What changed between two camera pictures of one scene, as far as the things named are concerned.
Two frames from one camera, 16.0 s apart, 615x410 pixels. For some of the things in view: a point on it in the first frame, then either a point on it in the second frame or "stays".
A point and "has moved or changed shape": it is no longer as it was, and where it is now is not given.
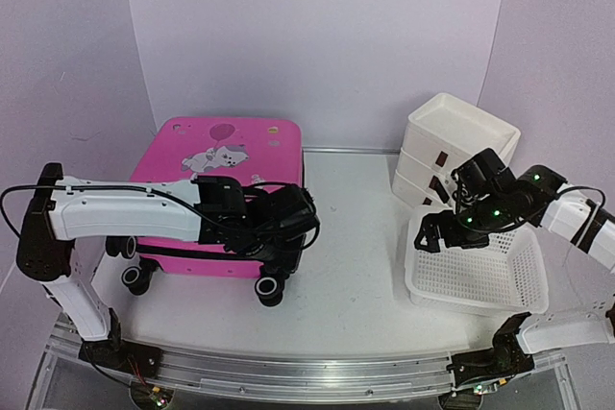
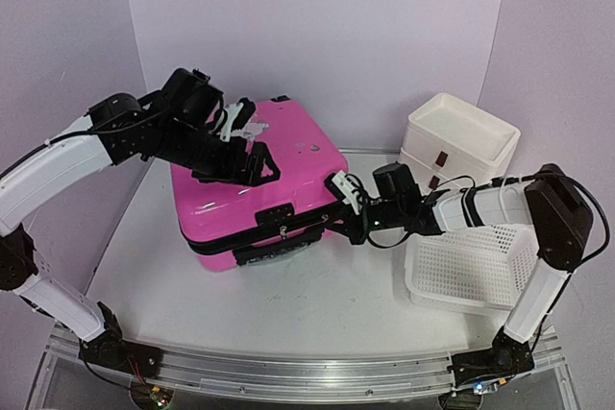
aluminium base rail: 288,378 stays
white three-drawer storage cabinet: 440,135 stays
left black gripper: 291,261 -> 233,171
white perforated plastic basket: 508,275 stays
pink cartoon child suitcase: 262,152 has moved or changed shape
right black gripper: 430,227 -> 349,229
